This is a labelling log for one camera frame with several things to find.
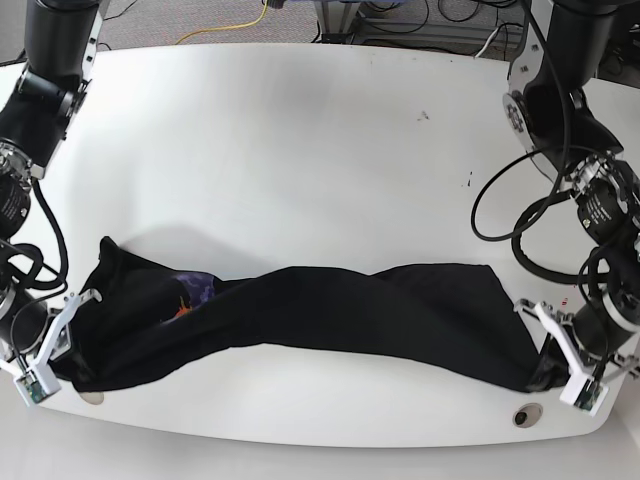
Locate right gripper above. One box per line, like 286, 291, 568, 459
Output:
1, 289, 102, 375

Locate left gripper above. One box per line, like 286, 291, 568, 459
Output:
541, 298, 639, 384

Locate black t-shirt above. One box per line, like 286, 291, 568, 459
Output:
52, 238, 569, 393

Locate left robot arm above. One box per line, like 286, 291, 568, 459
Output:
477, 1, 639, 381

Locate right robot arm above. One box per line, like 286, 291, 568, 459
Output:
1, 1, 109, 368

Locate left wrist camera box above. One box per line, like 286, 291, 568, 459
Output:
560, 374, 609, 417

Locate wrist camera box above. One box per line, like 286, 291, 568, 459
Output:
560, 374, 609, 417
13, 365, 61, 407

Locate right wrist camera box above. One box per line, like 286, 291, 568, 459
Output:
13, 365, 61, 407

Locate left table cable grommet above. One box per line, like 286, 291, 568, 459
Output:
79, 392, 105, 406

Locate table cable grommet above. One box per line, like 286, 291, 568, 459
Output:
512, 403, 543, 429
79, 392, 105, 406

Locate right table cable grommet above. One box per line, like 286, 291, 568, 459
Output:
512, 403, 543, 429

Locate white cable on floor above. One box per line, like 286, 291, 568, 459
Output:
473, 27, 501, 59

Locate yellow cable on floor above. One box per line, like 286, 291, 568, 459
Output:
175, 0, 269, 46

